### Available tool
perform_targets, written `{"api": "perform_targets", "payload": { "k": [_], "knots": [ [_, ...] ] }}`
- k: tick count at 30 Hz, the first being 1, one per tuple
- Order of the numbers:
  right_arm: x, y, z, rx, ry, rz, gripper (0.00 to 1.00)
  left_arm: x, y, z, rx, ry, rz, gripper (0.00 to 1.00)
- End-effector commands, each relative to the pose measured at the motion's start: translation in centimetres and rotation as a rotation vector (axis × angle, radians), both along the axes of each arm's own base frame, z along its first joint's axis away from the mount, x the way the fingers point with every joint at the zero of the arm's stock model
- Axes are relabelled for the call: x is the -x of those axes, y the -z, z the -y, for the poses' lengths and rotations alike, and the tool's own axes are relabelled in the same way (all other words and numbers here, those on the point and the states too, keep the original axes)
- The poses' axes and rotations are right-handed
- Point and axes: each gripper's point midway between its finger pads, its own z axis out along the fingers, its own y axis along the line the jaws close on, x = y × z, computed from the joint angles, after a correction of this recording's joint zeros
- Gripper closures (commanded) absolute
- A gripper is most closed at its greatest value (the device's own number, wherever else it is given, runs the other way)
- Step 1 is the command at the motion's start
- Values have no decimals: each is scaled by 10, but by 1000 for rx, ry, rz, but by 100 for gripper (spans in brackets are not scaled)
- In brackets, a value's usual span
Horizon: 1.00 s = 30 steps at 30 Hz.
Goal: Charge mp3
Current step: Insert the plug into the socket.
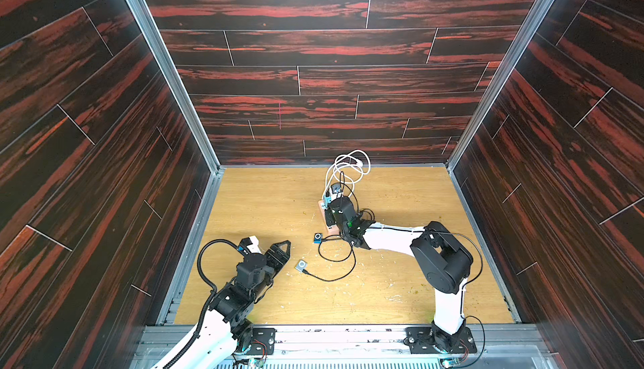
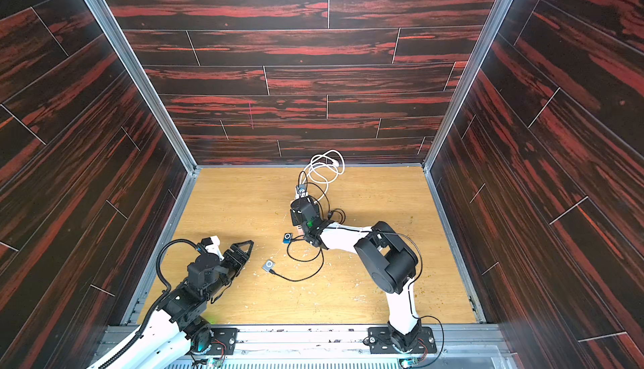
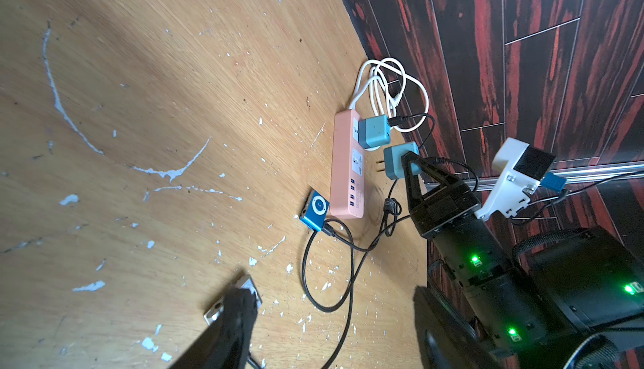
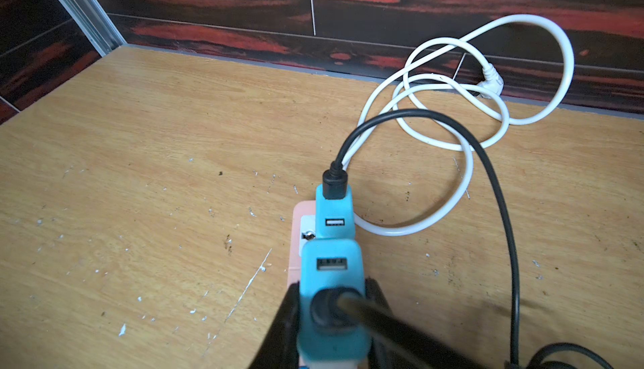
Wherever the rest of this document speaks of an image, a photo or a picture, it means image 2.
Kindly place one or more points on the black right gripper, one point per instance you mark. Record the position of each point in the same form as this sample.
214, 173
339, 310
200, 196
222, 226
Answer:
302, 203

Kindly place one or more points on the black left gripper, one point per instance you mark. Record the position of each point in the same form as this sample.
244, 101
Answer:
242, 256

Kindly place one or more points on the blue mp3 player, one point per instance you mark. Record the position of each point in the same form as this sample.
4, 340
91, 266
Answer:
287, 238

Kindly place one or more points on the grey small mp3 player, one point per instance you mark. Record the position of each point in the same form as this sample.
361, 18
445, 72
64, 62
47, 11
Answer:
268, 266

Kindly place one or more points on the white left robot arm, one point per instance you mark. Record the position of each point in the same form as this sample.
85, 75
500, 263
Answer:
173, 325

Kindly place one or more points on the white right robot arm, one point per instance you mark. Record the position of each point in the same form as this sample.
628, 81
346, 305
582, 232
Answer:
389, 261

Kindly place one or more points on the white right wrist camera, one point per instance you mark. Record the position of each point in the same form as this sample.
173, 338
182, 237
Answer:
302, 190

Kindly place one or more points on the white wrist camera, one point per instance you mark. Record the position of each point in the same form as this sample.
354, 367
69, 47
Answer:
302, 190
212, 245

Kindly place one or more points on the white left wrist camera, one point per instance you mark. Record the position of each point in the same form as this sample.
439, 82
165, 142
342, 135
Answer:
212, 245

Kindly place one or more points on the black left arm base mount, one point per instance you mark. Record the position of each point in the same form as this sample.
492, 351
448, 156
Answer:
211, 340

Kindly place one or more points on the aluminium left floor rail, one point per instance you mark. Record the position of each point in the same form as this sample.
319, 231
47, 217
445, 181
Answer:
165, 235

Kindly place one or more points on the aluminium floor rail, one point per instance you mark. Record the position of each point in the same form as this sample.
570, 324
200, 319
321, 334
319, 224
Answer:
165, 235
456, 252

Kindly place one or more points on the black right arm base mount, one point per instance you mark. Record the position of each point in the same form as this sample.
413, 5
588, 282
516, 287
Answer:
387, 340

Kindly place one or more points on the aluminium right floor rail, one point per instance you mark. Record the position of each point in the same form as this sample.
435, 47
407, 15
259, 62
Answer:
456, 252

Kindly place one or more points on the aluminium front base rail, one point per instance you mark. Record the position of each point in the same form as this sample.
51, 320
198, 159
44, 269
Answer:
341, 346

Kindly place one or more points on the aluminium right corner post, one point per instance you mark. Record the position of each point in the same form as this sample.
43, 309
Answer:
489, 32

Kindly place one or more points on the aluminium corner post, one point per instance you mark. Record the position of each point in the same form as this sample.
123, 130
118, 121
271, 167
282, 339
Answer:
117, 39
489, 32

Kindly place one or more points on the aluminium left corner post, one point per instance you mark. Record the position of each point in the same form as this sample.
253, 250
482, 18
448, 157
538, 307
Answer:
117, 39

